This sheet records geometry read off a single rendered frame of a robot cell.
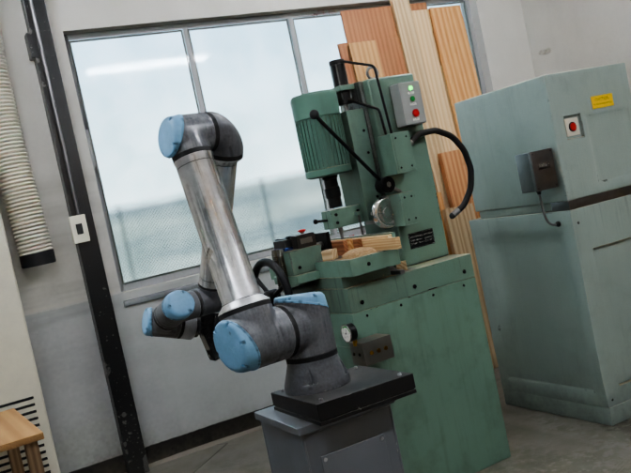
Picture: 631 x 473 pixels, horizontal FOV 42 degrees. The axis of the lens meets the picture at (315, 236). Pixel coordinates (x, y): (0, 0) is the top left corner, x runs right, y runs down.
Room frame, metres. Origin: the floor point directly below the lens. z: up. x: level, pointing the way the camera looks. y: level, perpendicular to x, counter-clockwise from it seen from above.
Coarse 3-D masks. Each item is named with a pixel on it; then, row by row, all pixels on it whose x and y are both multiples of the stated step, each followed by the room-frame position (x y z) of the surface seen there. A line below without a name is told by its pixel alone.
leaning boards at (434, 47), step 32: (352, 32) 4.65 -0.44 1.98; (384, 32) 4.74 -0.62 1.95; (416, 32) 4.79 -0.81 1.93; (448, 32) 4.87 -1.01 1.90; (352, 64) 4.57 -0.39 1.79; (384, 64) 4.68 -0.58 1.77; (416, 64) 4.75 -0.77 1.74; (448, 64) 4.84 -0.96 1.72; (448, 96) 4.85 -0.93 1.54; (448, 128) 4.82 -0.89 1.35; (448, 160) 4.66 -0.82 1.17; (448, 192) 4.65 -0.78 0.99; (448, 224) 4.48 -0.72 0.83; (480, 288) 4.50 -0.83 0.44
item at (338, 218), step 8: (336, 208) 3.09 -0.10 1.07; (344, 208) 3.07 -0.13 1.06; (352, 208) 3.09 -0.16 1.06; (360, 208) 3.11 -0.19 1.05; (328, 216) 3.06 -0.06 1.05; (336, 216) 3.05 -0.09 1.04; (344, 216) 3.07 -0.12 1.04; (352, 216) 3.09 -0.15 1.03; (328, 224) 3.07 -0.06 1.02; (336, 224) 3.05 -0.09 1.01; (344, 224) 3.06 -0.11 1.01
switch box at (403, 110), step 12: (396, 84) 3.09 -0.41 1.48; (408, 84) 3.11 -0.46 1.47; (396, 96) 3.11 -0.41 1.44; (408, 96) 3.10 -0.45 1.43; (420, 96) 3.13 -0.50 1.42; (396, 108) 3.12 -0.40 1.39; (408, 108) 3.10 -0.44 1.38; (420, 108) 3.12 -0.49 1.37; (396, 120) 3.13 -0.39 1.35; (408, 120) 3.09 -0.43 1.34; (420, 120) 3.12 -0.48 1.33
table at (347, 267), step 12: (384, 252) 2.85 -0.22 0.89; (396, 252) 2.88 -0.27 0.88; (324, 264) 2.92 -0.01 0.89; (336, 264) 2.85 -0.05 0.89; (348, 264) 2.78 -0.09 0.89; (360, 264) 2.80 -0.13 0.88; (372, 264) 2.82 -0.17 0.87; (384, 264) 2.85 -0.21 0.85; (396, 264) 2.87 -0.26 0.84; (288, 276) 2.97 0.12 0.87; (300, 276) 2.92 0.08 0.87; (312, 276) 2.94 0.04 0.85; (324, 276) 2.93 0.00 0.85; (336, 276) 2.86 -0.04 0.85; (348, 276) 2.80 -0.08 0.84
